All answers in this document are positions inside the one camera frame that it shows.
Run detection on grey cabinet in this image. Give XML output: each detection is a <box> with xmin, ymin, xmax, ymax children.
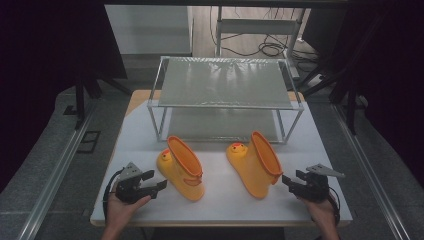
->
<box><xmin>104</xmin><ymin>4</ymin><xmax>194</xmax><ymax>56</ymax></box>

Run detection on aluminium floor rail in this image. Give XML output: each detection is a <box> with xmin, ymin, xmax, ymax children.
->
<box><xmin>16</xmin><ymin>99</ymin><xmax>98</xmax><ymax>240</ymax></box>
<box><xmin>330</xmin><ymin>103</ymin><xmax>412</xmax><ymax>240</ymax></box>

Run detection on black floor cables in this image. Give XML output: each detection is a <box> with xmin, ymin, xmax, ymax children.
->
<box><xmin>209</xmin><ymin>5</ymin><xmax>322</xmax><ymax>69</ymax></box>

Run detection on black metal stand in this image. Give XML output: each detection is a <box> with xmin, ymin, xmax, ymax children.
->
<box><xmin>299</xmin><ymin>61</ymin><xmax>360</xmax><ymax>136</ymax></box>
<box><xmin>73</xmin><ymin>64</ymin><xmax>132</xmax><ymax>131</ymax></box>

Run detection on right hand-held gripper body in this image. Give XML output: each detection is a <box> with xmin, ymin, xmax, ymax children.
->
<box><xmin>300</xmin><ymin>163</ymin><xmax>346</xmax><ymax>203</ymax></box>

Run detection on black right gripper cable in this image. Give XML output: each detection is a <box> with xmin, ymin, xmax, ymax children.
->
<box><xmin>328</xmin><ymin>185</ymin><xmax>342</xmax><ymax>225</ymax></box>

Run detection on person's left hand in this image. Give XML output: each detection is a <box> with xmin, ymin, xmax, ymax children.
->
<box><xmin>105</xmin><ymin>192</ymin><xmax>152</xmax><ymax>229</ymax></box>

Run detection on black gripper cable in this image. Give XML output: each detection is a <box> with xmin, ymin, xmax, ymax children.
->
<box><xmin>328</xmin><ymin>185</ymin><xmax>342</xmax><ymax>225</ymax></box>
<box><xmin>102</xmin><ymin>168</ymin><xmax>125</xmax><ymax>221</ymax></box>

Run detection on yellow duck rain boot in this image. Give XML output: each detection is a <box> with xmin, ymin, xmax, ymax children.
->
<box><xmin>225</xmin><ymin>130</ymin><xmax>284</xmax><ymax>200</ymax></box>
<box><xmin>155</xmin><ymin>135</ymin><xmax>206</xmax><ymax>202</ymax></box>

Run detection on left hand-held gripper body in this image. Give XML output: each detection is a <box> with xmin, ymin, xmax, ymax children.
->
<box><xmin>114</xmin><ymin>162</ymin><xmax>153</xmax><ymax>204</ymax></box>

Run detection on person's right hand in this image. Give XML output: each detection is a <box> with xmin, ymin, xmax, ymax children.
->
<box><xmin>301</xmin><ymin>196</ymin><xmax>338</xmax><ymax>229</ymax></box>

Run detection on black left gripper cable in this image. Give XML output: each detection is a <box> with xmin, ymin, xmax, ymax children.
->
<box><xmin>102</xmin><ymin>168</ymin><xmax>125</xmax><ymax>221</ymax></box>

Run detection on white metal frame stand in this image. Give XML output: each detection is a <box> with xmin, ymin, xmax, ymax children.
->
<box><xmin>214</xmin><ymin>5</ymin><xmax>301</xmax><ymax>79</ymax></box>

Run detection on two-tier metal shoe rack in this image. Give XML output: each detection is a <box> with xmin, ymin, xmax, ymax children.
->
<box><xmin>147</xmin><ymin>55</ymin><xmax>305</xmax><ymax>145</ymax></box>

